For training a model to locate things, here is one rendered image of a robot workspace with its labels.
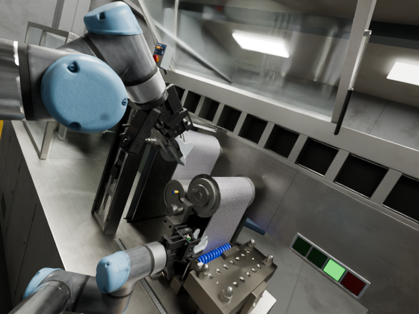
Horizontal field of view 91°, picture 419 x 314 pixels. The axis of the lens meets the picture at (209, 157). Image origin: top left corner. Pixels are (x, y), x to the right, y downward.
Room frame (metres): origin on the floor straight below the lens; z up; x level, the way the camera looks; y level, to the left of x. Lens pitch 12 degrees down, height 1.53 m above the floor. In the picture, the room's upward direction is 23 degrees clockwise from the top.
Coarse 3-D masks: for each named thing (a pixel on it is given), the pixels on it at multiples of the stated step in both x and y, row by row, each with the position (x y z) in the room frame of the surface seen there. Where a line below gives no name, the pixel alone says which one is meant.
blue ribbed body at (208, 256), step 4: (228, 244) 0.78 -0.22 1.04; (220, 248) 0.73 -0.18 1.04; (224, 248) 0.75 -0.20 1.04; (228, 248) 0.76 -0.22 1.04; (208, 252) 0.68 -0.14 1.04; (212, 252) 0.69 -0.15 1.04; (216, 252) 0.70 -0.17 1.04; (220, 252) 0.72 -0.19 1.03; (200, 256) 0.64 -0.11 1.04; (204, 256) 0.65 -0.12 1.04; (208, 256) 0.66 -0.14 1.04; (212, 256) 0.67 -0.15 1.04; (216, 256) 0.69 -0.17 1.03; (200, 260) 0.62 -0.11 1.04; (204, 260) 0.63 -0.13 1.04; (208, 260) 0.65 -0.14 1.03
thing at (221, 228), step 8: (216, 216) 0.65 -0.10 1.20; (224, 216) 0.70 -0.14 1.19; (232, 216) 0.74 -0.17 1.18; (240, 216) 0.80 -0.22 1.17; (208, 224) 0.63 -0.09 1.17; (216, 224) 0.67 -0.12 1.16; (224, 224) 0.72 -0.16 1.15; (232, 224) 0.77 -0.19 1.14; (208, 232) 0.65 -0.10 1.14; (216, 232) 0.69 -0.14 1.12; (224, 232) 0.75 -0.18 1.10; (232, 232) 0.80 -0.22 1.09; (200, 240) 0.63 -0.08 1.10; (208, 240) 0.67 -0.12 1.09; (216, 240) 0.72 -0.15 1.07; (224, 240) 0.78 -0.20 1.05; (208, 248) 0.69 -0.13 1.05; (216, 248) 0.74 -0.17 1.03
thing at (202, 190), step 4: (200, 184) 0.65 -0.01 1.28; (196, 188) 0.65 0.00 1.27; (200, 188) 0.64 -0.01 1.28; (204, 188) 0.64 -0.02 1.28; (200, 192) 0.65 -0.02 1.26; (204, 192) 0.63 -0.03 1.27; (208, 192) 0.64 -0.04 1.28; (192, 196) 0.66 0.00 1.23; (196, 196) 0.65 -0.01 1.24; (200, 196) 0.64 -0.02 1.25; (204, 196) 0.63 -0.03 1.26; (208, 196) 0.63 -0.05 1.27; (192, 200) 0.65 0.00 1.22; (196, 200) 0.64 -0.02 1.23; (200, 200) 0.64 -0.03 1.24; (204, 200) 0.63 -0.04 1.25; (208, 200) 0.63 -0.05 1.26; (196, 204) 0.64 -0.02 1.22; (200, 204) 0.63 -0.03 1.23; (204, 204) 0.62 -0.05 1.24
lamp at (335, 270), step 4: (328, 264) 0.67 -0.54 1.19; (332, 264) 0.67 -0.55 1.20; (336, 264) 0.66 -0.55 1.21; (324, 268) 0.68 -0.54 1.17; (328, 268) 0.67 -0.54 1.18; (332, 268) 0.66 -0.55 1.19; (336, 268) 0.66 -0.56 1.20; (340, 268) 0.65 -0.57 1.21; (328, 272) 0.67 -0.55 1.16; (332, 272) 0.66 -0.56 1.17; (336, 272) 0.65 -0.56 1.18; (340, 272) 0.65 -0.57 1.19; (332, 276) 0.66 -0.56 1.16; (336, 276) 0.65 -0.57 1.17; (340, 276) 0.65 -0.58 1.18
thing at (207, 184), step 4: (196, 180) 0.67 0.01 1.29; (200, 180) 0.67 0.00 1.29; (204, 180) 0.66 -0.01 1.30; (192, 184) 0.68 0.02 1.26; (196, 184) 0.67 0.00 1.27; (204, 184) 0.65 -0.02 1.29; (208, 184) 0.64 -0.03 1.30; (212, 184) 0.64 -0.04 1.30; (192, 188) 0.68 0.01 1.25; (208, 188) 0.64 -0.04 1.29; (212, 188) 0.63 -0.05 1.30; (212, 192) 0.63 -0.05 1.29; (212, 196) 0.62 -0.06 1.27; (212, 200) 0.62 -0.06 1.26; (208, 204) 0.62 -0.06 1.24; (212, 204) 0.62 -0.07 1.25; (196, 208) 0.65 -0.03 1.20; (200, 208) 0.64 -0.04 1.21; (204, 208) 0.63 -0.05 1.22; (208, 208) 0.62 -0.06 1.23; (200, 212) 0.63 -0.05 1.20; (204, 212) 0.63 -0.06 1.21
